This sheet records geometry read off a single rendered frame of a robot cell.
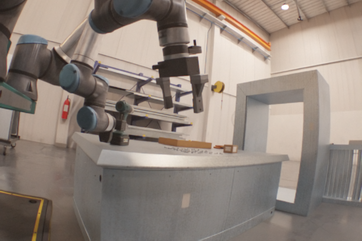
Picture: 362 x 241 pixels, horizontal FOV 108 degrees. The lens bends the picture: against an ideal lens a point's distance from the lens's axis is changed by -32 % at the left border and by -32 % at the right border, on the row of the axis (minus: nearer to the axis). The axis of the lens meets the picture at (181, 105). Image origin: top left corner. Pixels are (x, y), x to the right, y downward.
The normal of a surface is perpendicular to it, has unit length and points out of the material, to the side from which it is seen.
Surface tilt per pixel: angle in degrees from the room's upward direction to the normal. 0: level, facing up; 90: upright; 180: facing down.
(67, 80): 95
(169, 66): 114
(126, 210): 90
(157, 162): 67
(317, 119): 90
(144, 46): 90
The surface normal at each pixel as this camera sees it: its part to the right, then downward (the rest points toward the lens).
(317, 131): -0.82, -0.18
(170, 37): -0.25, 0.22
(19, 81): 0.71, -0.36
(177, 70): -0.75, 0.22
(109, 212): 0.61, -0.06
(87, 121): -0.14, -0.09
